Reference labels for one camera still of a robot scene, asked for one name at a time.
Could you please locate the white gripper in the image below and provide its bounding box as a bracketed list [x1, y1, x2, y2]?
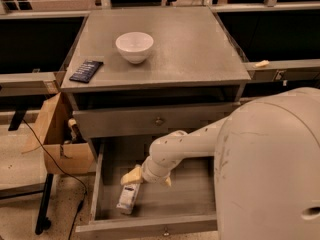
[120, 157, 171, 187]

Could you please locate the clear plastic bottle blue label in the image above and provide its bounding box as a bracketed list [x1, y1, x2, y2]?
[116, 183, 140, 215]

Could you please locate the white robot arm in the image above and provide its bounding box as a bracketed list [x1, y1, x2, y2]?
[121, 87, 320, 240]

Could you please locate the grey open middle drawer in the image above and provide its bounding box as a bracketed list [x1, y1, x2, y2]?
[76, 135, 217, 240]

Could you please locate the grey top drawer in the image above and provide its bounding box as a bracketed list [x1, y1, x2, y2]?
[73, 102, 240, 139]

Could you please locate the grey drawer cabinet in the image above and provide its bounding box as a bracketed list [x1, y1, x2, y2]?
[60, 6, 252, 240]

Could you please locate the brown cardboard box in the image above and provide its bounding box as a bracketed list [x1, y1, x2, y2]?
[22, 93, 94, 175]

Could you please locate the black stand leg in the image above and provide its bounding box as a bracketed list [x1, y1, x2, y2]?
[35, 174, 53, 235]

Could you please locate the dark blue snack packet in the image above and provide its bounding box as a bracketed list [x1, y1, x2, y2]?
[69, 60, 103, 83]

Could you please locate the white ceramic bowl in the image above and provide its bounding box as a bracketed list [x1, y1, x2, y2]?
[115, 32, 154, 64]

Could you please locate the small yellow foam piece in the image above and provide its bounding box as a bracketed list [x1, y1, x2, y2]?
[254, 60, 269, 68]

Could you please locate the black floor cable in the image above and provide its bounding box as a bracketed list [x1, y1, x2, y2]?
[22, 118, 88, 240]

